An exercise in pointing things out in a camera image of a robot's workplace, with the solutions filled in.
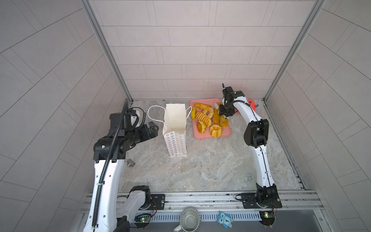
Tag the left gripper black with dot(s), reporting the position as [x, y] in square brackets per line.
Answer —
[145, 135]

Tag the round bun bread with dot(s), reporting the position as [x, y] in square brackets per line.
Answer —
[201, 127]

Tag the metal fluted tart mould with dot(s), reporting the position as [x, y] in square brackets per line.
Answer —
[189, 221]

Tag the circuit board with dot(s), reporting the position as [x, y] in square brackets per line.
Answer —
[143, 218]
[267, 218]

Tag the ring donut bread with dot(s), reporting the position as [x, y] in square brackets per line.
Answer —
[209, 111]

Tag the pink plastic tray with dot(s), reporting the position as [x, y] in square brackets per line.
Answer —
[206, 135]

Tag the blue owl figure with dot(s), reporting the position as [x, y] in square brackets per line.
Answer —
[225, 219]

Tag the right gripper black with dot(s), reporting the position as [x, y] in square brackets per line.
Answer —
[222, 111]

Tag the left circuit board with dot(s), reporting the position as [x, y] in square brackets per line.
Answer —
[143, 218]

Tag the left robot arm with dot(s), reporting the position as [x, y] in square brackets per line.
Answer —
[109, 161]

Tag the spiral twisted bread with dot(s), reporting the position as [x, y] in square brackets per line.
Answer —
[202, 117]

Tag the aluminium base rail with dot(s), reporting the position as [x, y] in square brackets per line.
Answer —
[230, 201]

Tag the right circuit board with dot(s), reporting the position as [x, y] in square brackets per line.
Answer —
[267, 218]

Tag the fluted bundt cake bread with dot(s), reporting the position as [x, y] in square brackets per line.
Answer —
[216, 130]

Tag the small right bread roll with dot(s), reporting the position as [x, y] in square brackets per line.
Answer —
[224, 122]

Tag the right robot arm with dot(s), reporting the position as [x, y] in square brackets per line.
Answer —
[256, 137]

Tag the white printed paper bag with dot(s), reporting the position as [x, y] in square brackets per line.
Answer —
[174, 127]

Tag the long oval bread loaf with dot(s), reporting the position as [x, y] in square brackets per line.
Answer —
[216, 116]

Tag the red shark plush toy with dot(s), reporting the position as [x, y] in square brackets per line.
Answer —
[251, 104]

